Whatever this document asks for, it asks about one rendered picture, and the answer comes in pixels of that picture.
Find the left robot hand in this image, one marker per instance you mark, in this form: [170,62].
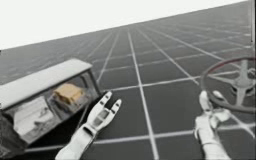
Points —
[101,115]

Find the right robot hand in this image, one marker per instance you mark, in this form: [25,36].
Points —
[210,111]

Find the dark steering wheel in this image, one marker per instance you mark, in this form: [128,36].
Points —
[241,83]

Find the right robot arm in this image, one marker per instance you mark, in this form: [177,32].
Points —
[209,141]

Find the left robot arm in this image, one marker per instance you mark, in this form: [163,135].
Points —
[76,144]

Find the grey cart with brown box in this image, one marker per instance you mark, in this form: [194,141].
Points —
[46,100]

